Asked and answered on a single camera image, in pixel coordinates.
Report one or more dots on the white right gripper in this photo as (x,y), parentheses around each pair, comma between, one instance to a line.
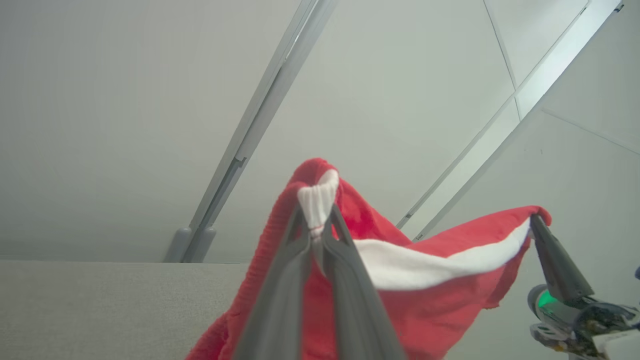
(585,325)

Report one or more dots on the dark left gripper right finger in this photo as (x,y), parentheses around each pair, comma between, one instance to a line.
(360,315)

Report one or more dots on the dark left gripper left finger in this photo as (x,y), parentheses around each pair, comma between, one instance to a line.
(277,310)

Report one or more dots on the red garment with white band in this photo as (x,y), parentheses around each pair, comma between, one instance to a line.
(450,320)

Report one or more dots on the grey partition post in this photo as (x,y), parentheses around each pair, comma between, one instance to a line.
(260,115)

